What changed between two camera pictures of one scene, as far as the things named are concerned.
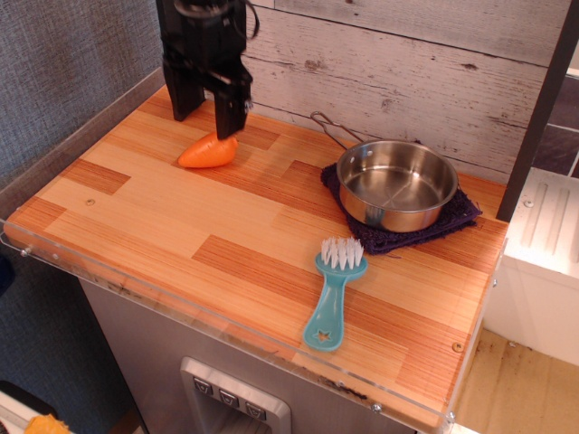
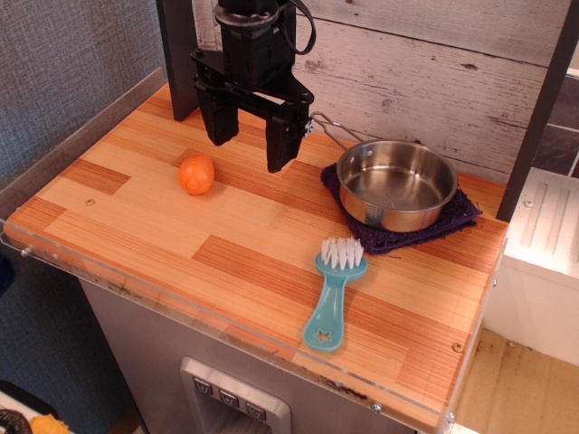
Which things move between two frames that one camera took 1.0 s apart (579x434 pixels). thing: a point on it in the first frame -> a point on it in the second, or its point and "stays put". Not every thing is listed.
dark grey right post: x=526 y=155 stays put
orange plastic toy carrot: x=209 y=151 -> x=195 y=173
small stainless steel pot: x=391 y=185 stays put
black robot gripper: x=214 y=44 -> x=255 y=73
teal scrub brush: x=341 y=259 stays put
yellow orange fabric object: x=46 y=424 stays put
